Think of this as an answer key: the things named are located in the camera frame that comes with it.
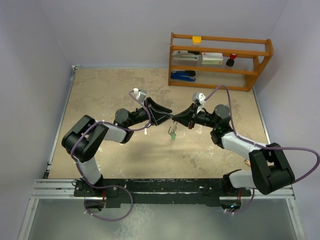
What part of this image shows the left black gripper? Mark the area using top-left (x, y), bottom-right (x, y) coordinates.
top-left (126, 97), bottom-right (173, 128)

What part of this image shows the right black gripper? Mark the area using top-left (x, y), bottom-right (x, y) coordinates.
top-left (172, 103), bottom-right (218, 130)

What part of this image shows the metal keyring with keys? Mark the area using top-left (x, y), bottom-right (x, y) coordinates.
top-left (168, 121), bottom-right (178, 137)

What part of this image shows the green key tag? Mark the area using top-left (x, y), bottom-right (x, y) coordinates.
top-left (169, 132), bottom-right (177, 140)

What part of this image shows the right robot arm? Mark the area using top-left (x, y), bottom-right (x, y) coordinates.
top-left (172, 103), bottom-right (296, 196)

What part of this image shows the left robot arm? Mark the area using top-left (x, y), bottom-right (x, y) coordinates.
top-left (61, 97), bottom-right (173, 196)

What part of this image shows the blue stapler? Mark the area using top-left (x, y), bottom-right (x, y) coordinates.
top-left (170, 70), bottom-right (196, 82)

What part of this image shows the orange key tag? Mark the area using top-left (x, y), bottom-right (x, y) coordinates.
top-left (244, 160), bottom-right (251, 166)

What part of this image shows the black red bottle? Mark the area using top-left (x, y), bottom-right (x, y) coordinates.
top-left (226, 53), bottom-right (237, 67)

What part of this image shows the white red box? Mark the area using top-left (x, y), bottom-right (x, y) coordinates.
top-left (201, 52), bottom-right (223, 65)

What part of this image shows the grey stapler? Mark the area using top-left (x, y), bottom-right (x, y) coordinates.
top-left (171, 50), bottom-right (200, 62)

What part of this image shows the wooden shelf rack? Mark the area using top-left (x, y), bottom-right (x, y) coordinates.
top-left (168, 33), bottom-right (274, 92)

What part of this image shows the yellow cap container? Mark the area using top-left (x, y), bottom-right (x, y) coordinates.
top-left (192, 36), bottom-right (202, 46)

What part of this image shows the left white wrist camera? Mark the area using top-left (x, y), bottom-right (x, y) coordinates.
top-left (133, 88), bottom-right (148, 103)

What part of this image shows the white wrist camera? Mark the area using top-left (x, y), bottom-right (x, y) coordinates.
top-left (133, 88), bottom-right (148, 103)
top-left (192, 92), bottom-right (206, 114)

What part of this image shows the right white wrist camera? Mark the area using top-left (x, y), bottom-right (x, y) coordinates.
top-left (192, 92), bottom-right (206, 114)

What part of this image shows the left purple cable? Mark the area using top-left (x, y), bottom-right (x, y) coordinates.
top-left (70, 91), bottom-right (153, 163)

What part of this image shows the purple cable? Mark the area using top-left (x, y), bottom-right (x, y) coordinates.
top-left (70, 91), bottom-right (153, 163)
top-left (203, 85), bottom-right (320, 185)

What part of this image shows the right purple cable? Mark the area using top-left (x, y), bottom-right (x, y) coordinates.
top-left (203, 85), bottom-right (320, 185)

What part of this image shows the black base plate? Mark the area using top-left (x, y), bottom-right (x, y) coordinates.
top-left (72, 178), bottom-right (251, 209)

